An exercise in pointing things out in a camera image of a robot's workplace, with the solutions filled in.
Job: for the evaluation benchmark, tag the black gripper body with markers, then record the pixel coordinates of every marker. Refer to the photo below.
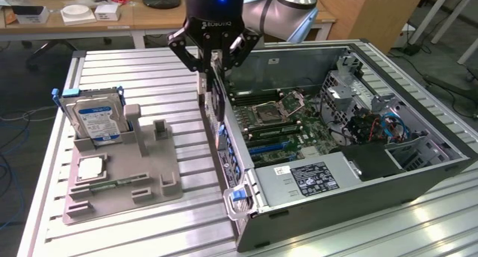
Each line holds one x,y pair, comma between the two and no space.
214,13

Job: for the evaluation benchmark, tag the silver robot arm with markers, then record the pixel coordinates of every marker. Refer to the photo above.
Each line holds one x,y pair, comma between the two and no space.
277,10

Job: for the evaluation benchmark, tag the RAM slot with white latches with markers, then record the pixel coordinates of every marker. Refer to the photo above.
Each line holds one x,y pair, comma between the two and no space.
255,94
257,98
261,129

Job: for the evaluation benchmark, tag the black expansion slot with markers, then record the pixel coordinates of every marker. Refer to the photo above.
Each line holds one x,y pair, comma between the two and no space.
270,141

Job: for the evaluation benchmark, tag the silver socket cover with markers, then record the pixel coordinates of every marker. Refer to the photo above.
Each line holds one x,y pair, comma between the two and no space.
291,94

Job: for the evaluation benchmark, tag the red packet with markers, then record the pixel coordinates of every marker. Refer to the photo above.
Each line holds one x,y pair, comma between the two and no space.
122,0

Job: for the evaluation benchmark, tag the white box with label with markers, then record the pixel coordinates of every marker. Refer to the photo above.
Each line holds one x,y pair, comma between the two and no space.
107,12

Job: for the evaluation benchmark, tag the CPU socket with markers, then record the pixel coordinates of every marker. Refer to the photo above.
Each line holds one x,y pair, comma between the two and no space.
269,114

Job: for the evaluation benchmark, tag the silver perforated drive cage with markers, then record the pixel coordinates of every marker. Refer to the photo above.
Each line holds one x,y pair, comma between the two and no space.
343,83

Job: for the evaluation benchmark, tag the white boxes on desk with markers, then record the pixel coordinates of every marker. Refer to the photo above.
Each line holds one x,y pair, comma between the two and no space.
76,14

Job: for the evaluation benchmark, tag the RAM stick with white label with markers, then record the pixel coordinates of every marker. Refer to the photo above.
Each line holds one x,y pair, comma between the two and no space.
277,131

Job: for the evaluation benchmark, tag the blue disk caddy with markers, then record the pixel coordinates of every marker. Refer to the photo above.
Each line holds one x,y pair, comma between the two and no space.
71,92

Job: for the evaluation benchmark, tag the wooden cabinet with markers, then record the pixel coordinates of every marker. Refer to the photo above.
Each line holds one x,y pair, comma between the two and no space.
373,16

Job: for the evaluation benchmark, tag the hard disk with blue label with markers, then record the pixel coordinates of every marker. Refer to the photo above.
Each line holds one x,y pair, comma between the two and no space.
96,119

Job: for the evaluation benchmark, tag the wooden desk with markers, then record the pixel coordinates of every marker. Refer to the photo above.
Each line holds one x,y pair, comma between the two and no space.
48,27

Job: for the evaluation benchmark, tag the black office chair base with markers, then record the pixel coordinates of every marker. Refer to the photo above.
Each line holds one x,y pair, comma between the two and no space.
38,56

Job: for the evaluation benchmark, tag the white box with black lid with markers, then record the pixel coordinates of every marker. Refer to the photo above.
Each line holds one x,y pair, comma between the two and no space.
31,17

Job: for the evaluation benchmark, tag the silver chipset heatsink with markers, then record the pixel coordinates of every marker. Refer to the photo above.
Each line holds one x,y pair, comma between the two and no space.
307,152

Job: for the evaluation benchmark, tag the black power adapter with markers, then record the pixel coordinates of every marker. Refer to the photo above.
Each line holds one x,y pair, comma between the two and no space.
413,50

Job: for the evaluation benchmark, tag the grey parts rack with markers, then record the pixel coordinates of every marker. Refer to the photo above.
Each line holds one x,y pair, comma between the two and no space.
119,161

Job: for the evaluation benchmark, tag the silver CPU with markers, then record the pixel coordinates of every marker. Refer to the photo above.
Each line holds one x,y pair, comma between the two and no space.
91,168

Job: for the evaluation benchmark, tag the grey power supply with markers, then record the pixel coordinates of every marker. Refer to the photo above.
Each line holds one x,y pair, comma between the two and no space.
310,178

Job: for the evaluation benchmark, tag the green RAM stick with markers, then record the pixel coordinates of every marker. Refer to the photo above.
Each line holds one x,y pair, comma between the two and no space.
112,183

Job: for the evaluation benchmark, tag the black plastic shroud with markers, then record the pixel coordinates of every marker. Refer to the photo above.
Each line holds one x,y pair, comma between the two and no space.
373,161

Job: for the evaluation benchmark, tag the blue case latch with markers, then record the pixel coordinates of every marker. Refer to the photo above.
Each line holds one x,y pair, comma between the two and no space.
237,196

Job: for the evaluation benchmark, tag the black floor stand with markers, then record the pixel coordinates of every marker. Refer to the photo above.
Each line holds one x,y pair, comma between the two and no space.
452,86

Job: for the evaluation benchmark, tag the silver disk bay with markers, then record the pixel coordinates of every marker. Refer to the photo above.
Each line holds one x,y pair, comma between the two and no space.
422,153

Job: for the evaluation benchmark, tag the black PC case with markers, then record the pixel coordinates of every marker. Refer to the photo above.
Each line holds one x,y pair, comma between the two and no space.
335,217

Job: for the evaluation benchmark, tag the white metal table frame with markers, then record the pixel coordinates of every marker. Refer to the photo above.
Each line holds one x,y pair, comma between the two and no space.
444,16

